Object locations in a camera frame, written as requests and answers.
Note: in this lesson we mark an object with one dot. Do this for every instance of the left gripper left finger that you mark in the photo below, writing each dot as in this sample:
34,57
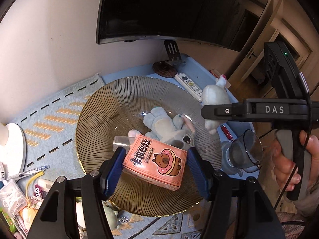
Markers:
111,171

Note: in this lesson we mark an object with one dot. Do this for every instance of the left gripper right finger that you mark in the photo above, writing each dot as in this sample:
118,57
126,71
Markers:
202,172

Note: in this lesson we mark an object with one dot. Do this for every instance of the pink capybara donut box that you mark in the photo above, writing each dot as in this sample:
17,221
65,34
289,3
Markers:
155,162

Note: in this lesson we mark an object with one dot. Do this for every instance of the blue Stitch plush toy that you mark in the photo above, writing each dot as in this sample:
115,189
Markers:
178,131

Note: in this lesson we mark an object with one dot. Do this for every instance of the three bear dango plush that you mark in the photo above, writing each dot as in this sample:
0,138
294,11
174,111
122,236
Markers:
110,214

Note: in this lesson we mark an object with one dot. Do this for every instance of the white bunny plush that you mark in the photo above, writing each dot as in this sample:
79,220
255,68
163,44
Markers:
215,95

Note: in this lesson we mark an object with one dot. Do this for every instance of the clear blue ballpoint pen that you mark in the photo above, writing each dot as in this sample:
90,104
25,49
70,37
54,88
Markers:
28,173

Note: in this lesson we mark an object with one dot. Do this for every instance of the clear bag of cotton swabs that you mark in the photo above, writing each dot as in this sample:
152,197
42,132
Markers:
13,199

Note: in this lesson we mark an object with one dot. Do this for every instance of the person's right hand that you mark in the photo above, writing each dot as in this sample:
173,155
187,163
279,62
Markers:
283,166

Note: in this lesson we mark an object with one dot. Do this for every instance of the glass cup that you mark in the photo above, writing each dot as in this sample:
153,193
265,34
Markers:
244,154

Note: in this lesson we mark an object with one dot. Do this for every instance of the red pen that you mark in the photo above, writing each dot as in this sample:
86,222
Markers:
227,133

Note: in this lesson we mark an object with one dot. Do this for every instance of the gold ribbed glass plate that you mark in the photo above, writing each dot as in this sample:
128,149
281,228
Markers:
120,106

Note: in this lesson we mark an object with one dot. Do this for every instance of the patterned blue table mat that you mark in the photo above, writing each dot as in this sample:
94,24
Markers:
50,131

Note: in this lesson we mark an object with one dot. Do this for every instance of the white air conditioner remote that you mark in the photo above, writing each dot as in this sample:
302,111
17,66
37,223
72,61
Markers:
190,86

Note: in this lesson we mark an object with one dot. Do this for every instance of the white desk lamp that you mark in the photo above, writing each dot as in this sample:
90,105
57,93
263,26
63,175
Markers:
13,150

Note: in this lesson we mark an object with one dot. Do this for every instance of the dark television screen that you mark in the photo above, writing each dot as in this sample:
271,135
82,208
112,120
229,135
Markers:
226,23

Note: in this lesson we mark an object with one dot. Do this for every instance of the black phone stand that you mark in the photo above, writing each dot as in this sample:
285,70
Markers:
167,68

